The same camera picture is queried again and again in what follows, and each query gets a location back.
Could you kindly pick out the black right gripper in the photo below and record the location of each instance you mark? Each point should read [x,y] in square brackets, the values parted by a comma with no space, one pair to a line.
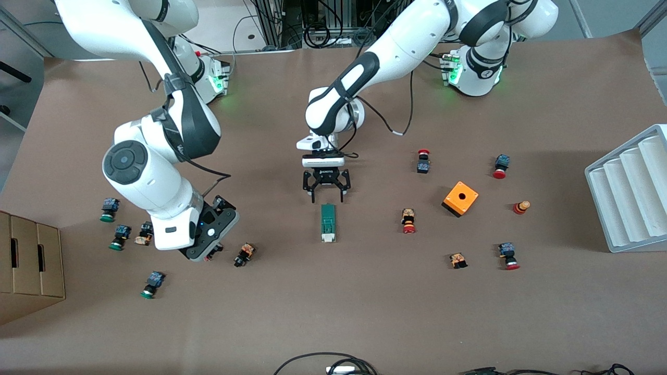
[224,203]

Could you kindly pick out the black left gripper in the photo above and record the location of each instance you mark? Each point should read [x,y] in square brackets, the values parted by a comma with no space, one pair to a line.
[326,175]

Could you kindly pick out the green load switch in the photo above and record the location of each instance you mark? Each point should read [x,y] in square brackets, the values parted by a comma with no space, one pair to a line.
[328,221]

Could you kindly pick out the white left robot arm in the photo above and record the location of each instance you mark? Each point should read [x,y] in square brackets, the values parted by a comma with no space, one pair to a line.
[406,41]

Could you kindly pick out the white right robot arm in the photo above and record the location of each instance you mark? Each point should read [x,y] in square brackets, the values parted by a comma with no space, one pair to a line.
[156,182]

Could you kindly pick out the black square push button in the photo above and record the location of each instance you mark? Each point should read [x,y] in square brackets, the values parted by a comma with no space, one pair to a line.
[219,248]

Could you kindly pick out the black selector with orange block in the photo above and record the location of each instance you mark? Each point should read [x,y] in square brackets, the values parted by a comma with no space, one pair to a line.
[244,255]

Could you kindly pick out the green push button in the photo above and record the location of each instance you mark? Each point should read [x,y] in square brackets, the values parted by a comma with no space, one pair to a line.
[121,235]
[153,282]
[108,207]

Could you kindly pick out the red button with orange block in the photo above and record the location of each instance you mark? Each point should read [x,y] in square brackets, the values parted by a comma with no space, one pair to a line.
[408,219]

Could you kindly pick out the red mushroom button black base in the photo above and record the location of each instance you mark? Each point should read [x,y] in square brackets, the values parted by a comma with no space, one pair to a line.
[423,165]

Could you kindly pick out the small orange contact block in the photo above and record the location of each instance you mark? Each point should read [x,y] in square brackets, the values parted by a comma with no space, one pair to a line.
[458,260]

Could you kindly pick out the red button with blue block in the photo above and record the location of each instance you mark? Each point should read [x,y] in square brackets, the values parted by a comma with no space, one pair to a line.
[507,252]
[502,162]

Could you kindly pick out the cardboard box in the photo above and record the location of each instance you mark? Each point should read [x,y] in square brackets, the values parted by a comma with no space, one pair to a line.
[26,271]

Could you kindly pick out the small grey hub device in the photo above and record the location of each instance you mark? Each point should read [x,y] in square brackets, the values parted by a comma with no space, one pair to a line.
[340,370]

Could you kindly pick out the red yellow button head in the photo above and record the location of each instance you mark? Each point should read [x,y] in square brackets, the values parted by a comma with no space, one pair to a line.
[521,208]

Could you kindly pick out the black rod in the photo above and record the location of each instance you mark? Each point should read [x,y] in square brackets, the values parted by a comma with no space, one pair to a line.
[15,72]

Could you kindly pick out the light grey ribbed tray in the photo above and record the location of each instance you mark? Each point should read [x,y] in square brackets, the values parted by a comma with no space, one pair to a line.
[630,198]

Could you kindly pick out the black switch with orange block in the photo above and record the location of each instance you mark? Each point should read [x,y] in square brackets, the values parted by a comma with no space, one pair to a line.
[146,232]

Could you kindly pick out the orange button enclosure box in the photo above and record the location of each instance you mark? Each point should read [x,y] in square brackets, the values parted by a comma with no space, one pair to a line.
[453,203]

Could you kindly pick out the aluminium frame bar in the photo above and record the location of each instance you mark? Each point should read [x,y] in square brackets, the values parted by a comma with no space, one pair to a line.
[26,32]
[654,15]
[579,15]

